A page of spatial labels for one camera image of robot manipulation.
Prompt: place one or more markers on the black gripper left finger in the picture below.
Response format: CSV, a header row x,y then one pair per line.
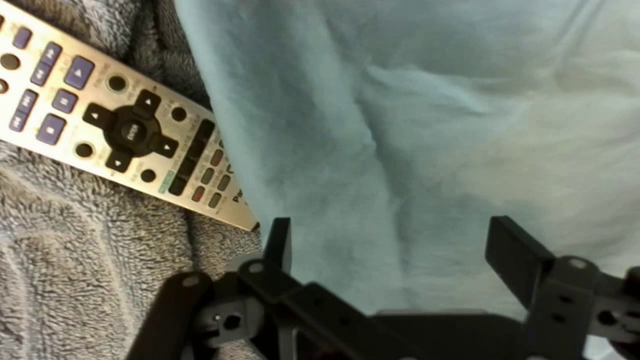
x,y
279,248

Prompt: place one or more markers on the silver remote control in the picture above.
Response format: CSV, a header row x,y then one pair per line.
x,y
75,104

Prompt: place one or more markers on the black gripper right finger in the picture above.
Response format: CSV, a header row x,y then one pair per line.
x,y
516,257

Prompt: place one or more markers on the grey fleece blanket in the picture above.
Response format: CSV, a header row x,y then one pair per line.
x,y
80,259

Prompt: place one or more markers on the light blue towel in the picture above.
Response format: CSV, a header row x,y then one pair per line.
x,y
390,132

